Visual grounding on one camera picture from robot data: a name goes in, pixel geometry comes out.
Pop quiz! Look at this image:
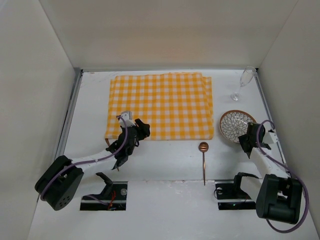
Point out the yellow white checkered cloth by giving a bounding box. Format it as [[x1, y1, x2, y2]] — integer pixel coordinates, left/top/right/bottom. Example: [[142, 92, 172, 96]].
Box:
[[104, 72, 214, 141]]

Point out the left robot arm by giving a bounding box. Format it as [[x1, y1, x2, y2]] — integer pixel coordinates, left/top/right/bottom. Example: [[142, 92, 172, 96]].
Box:
[[34, 116, 151, 211]]

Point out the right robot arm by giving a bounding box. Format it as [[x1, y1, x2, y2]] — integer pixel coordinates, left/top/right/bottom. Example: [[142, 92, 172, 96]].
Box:
[[233, 122, 303, 225]]

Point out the patterned ceramic plate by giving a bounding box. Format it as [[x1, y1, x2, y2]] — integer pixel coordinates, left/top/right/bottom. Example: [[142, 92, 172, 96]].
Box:
[[219, 110, 256, 144]]

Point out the copper spoon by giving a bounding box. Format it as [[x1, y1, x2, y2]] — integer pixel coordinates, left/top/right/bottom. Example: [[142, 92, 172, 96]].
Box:
[[198, 141, 209, 186]]

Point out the clear champagne flute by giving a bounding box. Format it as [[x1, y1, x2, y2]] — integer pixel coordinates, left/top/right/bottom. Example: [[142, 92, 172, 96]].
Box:
[[230, 66, 257, 102]]

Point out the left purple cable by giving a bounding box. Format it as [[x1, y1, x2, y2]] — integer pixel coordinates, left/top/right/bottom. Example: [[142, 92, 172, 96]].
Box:
[[39, 115, 130, 202]]

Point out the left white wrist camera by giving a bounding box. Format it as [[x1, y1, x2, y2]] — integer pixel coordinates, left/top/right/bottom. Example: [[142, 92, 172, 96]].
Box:
[[117, 110, 135, 128]]

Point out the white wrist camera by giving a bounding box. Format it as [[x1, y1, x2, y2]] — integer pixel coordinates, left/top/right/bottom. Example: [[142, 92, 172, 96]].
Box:
[[117, 110, 135, 128], [263, 129, 279, 145]]

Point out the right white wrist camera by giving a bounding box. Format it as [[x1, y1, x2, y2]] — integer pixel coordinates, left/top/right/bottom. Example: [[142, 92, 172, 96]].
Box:
[[263, 129, 279, 145]]

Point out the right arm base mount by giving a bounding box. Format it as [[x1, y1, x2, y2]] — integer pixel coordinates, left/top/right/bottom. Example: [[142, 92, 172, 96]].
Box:
[[213, 172, 258, 211]]

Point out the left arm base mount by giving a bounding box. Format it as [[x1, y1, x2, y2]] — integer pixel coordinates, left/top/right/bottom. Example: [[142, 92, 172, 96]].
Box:
[[79, 172, 128, 211]]

